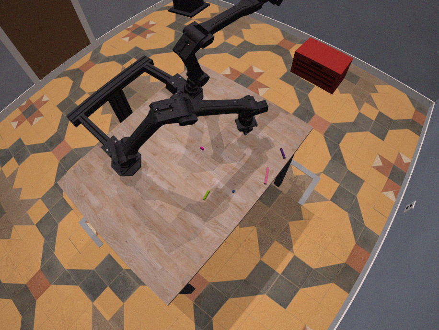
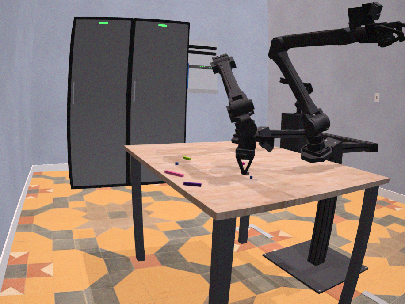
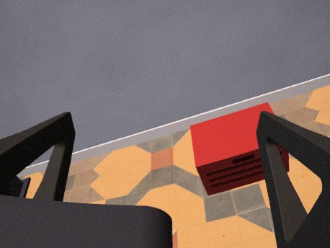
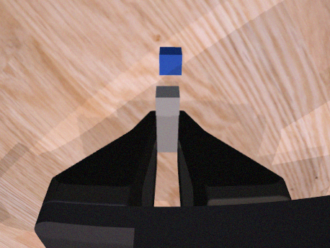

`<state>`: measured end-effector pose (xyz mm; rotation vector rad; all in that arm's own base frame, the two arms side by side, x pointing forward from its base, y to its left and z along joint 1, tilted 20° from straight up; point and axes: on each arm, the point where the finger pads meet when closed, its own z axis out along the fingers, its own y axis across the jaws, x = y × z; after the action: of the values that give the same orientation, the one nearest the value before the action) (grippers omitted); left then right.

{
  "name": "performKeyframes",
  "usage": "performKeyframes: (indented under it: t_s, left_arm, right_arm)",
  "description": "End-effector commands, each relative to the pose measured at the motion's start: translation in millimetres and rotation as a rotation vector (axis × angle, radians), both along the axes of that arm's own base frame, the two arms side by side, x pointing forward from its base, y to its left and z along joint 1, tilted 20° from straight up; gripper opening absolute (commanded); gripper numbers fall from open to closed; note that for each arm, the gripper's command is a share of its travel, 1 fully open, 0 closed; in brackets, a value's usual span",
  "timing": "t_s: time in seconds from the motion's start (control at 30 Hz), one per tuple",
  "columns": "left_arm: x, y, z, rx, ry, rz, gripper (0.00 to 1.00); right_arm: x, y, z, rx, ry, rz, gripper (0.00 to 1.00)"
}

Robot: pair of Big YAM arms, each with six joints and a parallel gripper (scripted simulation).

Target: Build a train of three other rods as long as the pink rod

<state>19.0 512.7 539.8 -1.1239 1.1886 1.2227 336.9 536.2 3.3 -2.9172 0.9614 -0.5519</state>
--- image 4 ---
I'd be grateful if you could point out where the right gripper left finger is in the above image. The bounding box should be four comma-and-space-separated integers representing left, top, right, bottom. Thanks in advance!
43, 110, 157, 206

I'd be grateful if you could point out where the small blue block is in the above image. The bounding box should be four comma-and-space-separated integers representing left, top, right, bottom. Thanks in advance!
159, 47, 182, 76

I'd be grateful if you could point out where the grey rod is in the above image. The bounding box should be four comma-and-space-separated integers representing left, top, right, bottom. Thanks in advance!
156, 86, 180, 152

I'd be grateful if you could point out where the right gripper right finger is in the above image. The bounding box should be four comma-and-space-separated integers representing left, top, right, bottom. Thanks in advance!
177, 110, 292, 206

